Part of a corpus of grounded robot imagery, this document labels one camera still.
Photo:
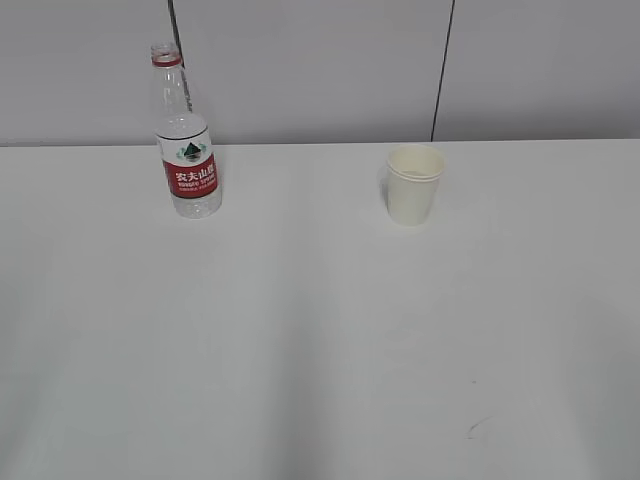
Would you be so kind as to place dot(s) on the white paper cup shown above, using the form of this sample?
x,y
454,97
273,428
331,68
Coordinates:
x,y
413,174

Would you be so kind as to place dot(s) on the clear Nongfu Spring water bottle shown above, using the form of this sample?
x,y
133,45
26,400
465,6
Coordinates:
x,y
183,138

